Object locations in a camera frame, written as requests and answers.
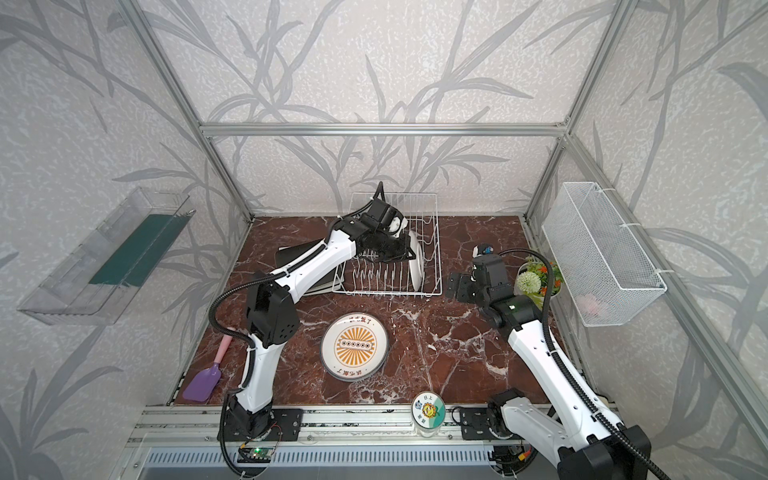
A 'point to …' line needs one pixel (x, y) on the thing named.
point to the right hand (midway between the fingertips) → (465, 271)
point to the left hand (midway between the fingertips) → (419, 247)
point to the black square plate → (331, 277)
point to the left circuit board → (254, 455)
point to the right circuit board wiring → (512, 459)
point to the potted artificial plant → (532, 280)
